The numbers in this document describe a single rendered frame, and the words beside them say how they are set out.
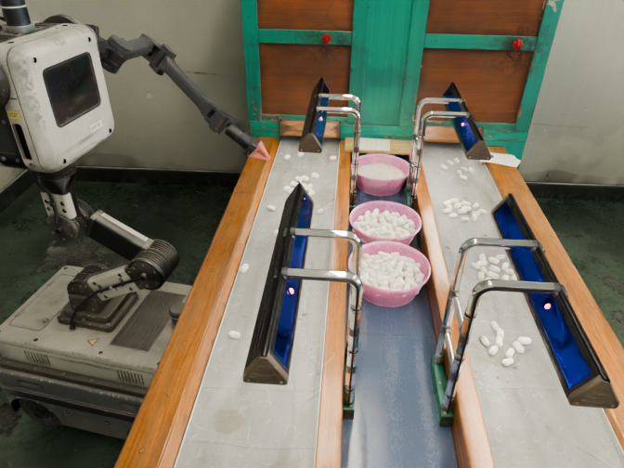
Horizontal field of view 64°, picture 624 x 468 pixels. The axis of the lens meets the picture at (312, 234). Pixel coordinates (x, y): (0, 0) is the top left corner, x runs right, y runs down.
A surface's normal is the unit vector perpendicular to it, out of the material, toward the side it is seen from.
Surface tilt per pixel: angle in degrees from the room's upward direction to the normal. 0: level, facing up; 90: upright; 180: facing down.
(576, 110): 90
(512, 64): 90
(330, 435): 0
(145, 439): 0
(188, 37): 90
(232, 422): 0
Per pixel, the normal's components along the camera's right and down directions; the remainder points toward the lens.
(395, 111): -0.07, 0.55
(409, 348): 0.01, -0.83
